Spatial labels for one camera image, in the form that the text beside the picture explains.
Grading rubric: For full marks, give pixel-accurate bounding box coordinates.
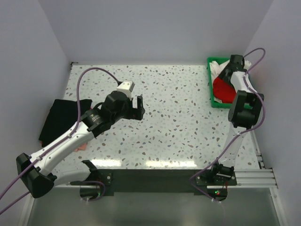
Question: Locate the red t-shirt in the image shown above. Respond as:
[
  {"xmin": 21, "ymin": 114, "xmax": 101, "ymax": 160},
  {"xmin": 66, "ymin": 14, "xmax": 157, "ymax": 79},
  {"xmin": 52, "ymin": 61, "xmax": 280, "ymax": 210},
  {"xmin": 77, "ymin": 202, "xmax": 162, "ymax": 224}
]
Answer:
[{"xmin": 213, "ymin": 77, "xmax": 236, "ymax": 104}]

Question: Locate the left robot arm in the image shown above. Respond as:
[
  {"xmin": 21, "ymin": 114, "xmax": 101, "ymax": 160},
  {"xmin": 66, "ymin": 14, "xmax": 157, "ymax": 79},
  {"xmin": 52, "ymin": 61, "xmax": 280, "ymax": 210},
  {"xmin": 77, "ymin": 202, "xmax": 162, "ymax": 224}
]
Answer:
[{"xmin": 16, "ymin": 91, "xmax": 145, "ymax": 198}]

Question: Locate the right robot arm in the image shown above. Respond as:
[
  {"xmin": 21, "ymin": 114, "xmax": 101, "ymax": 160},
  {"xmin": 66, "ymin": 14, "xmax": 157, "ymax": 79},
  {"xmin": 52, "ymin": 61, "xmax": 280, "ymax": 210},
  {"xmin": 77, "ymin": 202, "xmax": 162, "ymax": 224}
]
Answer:
[{"xmin": 195, "ymin": 55, "xmax": 264, "ymax": 186}]

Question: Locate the white t-shirt in bin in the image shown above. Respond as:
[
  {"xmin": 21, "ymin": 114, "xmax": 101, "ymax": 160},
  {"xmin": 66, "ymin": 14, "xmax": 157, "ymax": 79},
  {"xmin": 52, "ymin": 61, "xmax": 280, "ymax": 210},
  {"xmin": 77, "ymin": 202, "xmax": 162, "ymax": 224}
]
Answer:
[{"xmin": 209, "ymin": 60, "xmax": 230, "ymax": 81}]

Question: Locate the green plastic bin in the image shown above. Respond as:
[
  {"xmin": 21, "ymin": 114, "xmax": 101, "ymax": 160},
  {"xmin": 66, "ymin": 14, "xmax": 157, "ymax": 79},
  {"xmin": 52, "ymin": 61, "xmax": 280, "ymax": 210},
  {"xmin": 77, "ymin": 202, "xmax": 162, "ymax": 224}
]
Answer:
[{"xmin": 206, "ymin": 56, "xmax": 250, "ymax": 109}]

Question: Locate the pink folded t-shirt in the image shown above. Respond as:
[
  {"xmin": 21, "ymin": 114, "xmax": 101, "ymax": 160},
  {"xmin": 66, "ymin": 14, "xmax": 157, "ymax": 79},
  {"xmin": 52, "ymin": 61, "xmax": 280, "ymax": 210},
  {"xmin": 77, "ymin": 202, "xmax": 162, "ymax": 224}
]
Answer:
[{"xmin": 74, "ymin": 143, "xmax": 87, "ymax": 152}]

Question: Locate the black folded t-shirt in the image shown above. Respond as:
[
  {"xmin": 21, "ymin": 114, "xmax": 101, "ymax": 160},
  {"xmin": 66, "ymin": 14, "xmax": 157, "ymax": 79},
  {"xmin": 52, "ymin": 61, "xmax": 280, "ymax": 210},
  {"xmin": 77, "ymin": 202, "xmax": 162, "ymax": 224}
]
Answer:
[{"xmin": 39, "ymin": 99, "xmax": 78, "ymax": 147}]

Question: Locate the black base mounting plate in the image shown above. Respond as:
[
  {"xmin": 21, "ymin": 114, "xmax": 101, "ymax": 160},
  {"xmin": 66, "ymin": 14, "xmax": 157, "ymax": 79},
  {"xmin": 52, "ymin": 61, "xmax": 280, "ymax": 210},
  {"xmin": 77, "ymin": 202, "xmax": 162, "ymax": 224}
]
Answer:
[{"xmin": 72, "ymin": 169, "xmax": 237, "ymax": 201}]

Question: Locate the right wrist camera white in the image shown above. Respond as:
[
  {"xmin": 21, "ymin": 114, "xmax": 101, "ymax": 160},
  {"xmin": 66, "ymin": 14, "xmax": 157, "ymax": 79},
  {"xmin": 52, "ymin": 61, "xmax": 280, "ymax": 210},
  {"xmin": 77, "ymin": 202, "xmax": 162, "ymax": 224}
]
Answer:
[{"xmin": 244, "ymin": 60, "xmax": 252, "ymax": 70}]

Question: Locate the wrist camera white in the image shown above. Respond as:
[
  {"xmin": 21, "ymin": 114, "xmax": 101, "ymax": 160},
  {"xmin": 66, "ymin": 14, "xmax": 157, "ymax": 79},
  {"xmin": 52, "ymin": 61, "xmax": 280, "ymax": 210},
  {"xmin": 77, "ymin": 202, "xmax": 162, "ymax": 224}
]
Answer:
[
  {"xmin": 244, "ymin": 60, "xmax": 252, "ymax": 70},
  {"xmin": 117, "ymin": 80, "xmax": 135, "ymax": 99}
]

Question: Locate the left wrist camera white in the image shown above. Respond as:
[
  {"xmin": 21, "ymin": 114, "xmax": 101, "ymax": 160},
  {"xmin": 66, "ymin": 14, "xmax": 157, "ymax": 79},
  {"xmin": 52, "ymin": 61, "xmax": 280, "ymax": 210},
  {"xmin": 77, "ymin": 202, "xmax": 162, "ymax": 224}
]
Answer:
[{"xmin": 117, "ymin": 80, "xmax": 135, "ymax": 99}]

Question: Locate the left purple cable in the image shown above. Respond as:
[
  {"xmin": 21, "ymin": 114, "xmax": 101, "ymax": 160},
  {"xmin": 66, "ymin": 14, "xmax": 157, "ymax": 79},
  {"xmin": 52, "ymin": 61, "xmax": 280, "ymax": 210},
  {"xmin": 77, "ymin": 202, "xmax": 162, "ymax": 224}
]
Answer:
[{"xmin": 0, "ymin": 67, "xmax": 123, "ymax": 201}]

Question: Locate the aluminium frame rail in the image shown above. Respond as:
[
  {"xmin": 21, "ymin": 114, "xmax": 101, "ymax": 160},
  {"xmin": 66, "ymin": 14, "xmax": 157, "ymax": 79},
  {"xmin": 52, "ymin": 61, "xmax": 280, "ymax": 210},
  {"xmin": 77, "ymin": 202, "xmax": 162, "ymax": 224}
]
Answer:
[{"xmin": 234, "ymin": 131, "xmax": 278, "ymax": 188}]

